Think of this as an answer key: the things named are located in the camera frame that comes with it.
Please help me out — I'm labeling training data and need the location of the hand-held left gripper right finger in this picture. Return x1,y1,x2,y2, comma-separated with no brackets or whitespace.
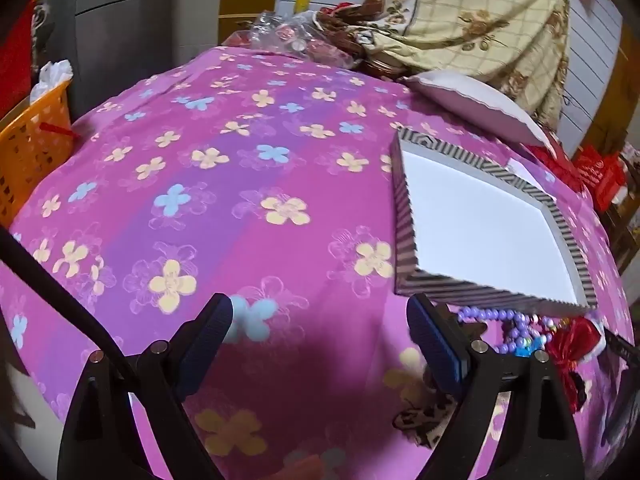
406,293,586,480

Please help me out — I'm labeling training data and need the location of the brown patterned cloth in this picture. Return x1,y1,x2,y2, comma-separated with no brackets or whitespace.
310,2,406,78

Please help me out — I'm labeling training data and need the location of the orange plastic basket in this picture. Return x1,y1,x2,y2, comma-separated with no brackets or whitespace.
0,80,76,226

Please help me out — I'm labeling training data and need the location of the beige floral quilt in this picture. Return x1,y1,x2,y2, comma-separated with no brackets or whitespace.
350,0,571,128

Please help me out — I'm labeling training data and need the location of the black cable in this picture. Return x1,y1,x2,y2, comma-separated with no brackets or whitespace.
0,227,146,386

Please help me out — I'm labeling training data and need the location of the red satin bow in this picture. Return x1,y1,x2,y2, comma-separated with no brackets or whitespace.
545,317,608,413

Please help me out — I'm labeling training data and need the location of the blue bead bracelet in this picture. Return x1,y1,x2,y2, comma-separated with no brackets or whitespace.
500,336,547,359

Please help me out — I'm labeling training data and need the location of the purple bead bracelet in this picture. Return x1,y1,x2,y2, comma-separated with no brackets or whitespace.
457,305,538,356

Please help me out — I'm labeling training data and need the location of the grey cabinet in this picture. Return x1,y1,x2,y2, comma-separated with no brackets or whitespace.
45,0,221,126

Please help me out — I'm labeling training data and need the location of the white plastic bag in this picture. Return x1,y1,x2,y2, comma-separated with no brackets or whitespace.
31,60,75,103

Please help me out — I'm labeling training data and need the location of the leopard print bow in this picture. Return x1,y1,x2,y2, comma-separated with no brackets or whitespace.
391,320,488,450

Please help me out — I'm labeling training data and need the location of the white pillow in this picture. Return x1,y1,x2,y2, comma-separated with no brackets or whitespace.
402,70,556,148

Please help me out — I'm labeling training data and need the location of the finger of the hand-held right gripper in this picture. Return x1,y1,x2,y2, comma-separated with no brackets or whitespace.
602,327,640,366

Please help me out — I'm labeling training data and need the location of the clear plastic bag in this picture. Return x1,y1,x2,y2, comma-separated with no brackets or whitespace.
247,10,326,56

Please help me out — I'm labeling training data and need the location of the red gift bag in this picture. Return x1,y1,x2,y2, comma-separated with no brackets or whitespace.
572,144,628,211

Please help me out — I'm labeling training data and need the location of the pink floral bedsheet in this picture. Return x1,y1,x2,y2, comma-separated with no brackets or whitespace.
0,45,631,480

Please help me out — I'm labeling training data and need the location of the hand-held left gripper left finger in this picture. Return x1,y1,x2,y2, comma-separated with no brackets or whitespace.
57,292,235,480

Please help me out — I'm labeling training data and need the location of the striped cardboard tray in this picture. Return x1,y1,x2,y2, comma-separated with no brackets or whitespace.
390,128,599,317

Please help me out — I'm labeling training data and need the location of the red pleated cloth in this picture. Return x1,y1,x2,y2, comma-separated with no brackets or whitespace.
525,142,586,191

